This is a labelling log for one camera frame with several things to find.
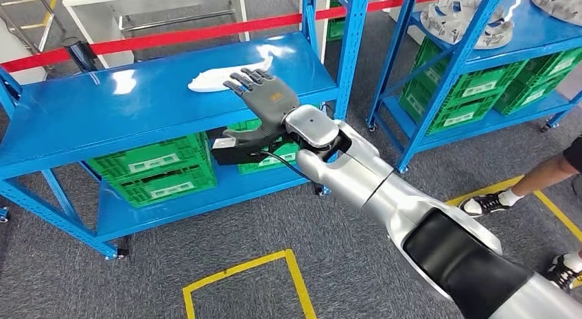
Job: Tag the blue rack with wheel covers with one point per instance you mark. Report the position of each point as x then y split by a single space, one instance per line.
536 35

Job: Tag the white plastic car part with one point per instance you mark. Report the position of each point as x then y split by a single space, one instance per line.
209 80

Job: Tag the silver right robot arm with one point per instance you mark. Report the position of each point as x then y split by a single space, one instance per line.
354 171

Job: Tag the person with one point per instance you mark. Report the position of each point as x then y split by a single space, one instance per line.
545 171

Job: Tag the red barrier belt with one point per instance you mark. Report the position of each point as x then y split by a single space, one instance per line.
182 35

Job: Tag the black barrier post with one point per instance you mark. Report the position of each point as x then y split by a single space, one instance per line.
82 55

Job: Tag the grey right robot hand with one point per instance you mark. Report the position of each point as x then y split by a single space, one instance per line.
273 101

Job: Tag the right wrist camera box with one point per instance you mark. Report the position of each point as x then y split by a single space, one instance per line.
227 155

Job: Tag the grey wheel cover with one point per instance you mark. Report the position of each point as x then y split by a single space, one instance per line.
559 8
454 21

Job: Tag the white cabinet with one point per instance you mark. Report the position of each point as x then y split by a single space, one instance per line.
18 49

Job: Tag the blue metal shelf rack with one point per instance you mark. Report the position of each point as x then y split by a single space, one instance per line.
136 103

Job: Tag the yellow floor tape square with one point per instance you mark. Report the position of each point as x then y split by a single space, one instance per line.
560 215
298 280

